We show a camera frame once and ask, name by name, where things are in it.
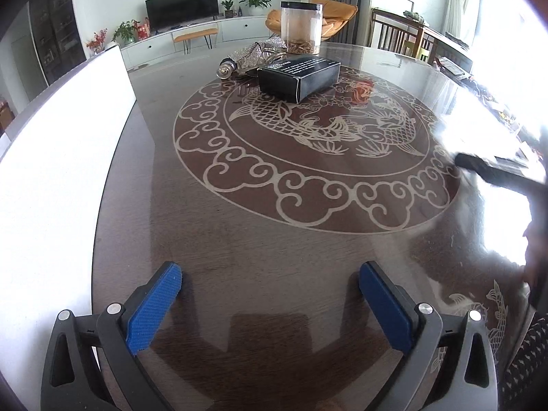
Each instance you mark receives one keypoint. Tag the brown cardboard box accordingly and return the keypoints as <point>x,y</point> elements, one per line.
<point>4,115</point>

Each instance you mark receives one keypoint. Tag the clear plastic jar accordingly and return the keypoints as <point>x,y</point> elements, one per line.
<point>301,28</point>

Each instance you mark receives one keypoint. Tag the wooden stool with metal legs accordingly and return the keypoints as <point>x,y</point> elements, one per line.
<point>195,34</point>

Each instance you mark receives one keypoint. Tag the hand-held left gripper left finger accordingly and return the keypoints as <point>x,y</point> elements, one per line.
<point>154,308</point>

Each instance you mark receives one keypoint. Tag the wooden side table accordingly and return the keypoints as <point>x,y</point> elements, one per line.
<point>445,45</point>

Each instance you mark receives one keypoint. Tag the orange lounge chair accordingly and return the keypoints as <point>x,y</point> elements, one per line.
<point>338,17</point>

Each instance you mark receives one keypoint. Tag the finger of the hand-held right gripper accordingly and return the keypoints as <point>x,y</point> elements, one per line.
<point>492,172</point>

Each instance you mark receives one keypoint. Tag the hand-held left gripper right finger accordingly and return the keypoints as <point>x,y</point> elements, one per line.
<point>387,308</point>

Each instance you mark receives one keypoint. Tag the white television cabinet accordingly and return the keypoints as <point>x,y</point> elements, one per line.
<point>239,28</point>

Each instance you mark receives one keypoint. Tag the red flowers in white vase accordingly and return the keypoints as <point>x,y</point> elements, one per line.
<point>97,42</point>

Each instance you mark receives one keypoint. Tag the black cardboard box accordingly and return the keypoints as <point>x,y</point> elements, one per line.
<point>299,75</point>

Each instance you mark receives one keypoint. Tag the bushy green potted plant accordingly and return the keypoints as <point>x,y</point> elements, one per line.
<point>125,32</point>

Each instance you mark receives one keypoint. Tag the black display cabinet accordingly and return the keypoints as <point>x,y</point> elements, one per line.
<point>55,25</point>

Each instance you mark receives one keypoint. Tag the silver rhinestone hair accessory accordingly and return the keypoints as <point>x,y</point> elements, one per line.
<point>265,48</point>

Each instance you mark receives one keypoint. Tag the white board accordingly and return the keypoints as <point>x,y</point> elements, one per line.
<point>64,180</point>

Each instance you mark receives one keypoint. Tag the wooden dining chair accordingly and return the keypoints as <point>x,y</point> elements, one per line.
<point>394,34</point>

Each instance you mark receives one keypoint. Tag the red gift bag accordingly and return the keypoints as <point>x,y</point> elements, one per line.
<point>143,30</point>

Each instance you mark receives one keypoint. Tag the black flat television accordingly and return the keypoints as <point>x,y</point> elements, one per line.
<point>182,6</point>

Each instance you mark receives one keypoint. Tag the small green potted plant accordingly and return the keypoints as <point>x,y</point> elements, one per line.
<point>228,8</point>

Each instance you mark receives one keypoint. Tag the person's patterned clothing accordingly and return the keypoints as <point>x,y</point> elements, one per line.
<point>526,364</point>

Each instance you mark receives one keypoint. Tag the large green potted plant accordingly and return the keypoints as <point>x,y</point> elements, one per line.
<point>255,0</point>

